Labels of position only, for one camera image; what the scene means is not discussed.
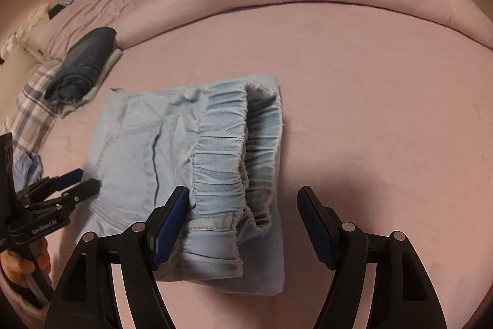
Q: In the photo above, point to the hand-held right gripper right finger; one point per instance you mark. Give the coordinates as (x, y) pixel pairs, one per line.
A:
(314, 225)

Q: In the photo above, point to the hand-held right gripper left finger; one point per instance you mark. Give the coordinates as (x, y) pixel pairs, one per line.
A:
(169, 228)

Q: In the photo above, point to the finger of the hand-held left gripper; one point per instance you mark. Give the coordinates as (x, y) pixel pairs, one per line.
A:
(84, 188)
(69, 176)

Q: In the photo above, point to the light blue denim pants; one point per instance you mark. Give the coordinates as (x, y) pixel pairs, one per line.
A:
(134, 159)

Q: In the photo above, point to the person's left hand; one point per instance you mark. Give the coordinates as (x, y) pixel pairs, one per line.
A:
(17, 269)

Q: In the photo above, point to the crumpled blue cloth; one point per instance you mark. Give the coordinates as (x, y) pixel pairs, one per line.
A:
(29, 169)

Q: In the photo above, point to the plaid checked cloth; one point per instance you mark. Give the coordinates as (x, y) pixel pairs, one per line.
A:
(30, 109)

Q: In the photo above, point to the folded dark denim jeans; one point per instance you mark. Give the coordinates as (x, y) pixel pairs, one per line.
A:
(84, 59)

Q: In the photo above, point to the folded pale green garment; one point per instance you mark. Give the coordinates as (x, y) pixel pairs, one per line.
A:
(109, 63)

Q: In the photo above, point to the pink bed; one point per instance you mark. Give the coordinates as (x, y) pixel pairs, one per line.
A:
(366, 101)

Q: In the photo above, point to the white lace cloth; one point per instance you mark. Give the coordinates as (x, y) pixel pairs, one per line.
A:
(27, 28)

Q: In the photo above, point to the small dark object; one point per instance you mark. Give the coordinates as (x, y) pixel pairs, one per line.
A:
(57, 11)

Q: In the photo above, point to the pink pillow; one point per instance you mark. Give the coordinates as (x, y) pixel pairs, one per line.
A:
(100, 9)

